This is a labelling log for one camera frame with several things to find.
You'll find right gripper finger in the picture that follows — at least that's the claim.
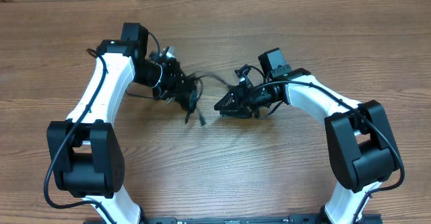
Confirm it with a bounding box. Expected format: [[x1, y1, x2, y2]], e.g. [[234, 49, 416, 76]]
[[214, 85, 248, 111], [220, 108, 253, 119]]

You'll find black USB cable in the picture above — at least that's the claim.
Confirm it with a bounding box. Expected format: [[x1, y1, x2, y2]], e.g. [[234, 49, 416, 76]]
[[168, 71, 233, 128]]

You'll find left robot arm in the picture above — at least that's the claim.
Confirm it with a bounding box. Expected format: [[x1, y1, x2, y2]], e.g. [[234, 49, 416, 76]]
[[43, 23, 199, 223]]

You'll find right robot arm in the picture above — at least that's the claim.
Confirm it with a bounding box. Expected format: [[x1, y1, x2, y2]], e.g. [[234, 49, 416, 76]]
[[214, 48, 405, 223]]

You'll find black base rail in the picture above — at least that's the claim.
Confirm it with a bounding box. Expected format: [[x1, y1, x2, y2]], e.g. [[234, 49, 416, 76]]
[[142, 214, 325, 224]]

